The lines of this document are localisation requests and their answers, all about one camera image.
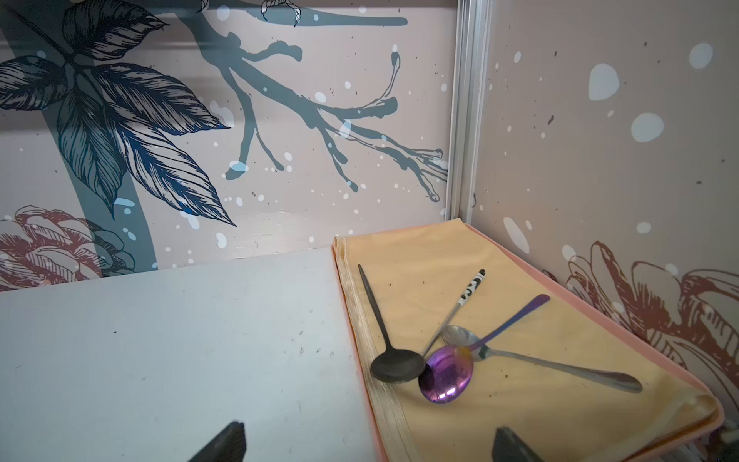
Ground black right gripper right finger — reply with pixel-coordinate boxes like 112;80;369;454
492;427;543;462

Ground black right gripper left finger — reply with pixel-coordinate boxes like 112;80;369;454
190;421;247;462

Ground purple spoon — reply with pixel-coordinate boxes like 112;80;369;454
418;294;550;404

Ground yellow cloth mat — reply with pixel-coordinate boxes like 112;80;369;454
333;218;719;462

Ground silver spoon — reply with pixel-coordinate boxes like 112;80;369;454
441;325;643;394

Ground black spoon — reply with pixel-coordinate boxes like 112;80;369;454
358;265;426;384

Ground spoon with patterned handle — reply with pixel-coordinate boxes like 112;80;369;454
421;269;486;357

